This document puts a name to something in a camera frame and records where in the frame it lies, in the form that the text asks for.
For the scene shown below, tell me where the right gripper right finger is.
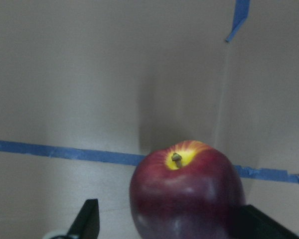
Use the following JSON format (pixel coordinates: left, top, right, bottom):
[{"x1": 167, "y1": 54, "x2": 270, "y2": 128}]
[{"x1": 229, "y1": 205, "x2": 299, "y2": 239}]

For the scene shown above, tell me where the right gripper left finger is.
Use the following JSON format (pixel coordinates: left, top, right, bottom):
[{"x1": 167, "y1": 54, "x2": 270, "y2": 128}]
[{"x1": 46, "y1": 199, "x2": 100, "y2": 239}]

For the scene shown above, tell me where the dark red apple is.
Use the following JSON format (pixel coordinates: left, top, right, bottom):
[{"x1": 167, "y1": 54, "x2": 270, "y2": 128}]
[{"x1": 129, "y1": 140, "x2": 245, "y2": 239}]

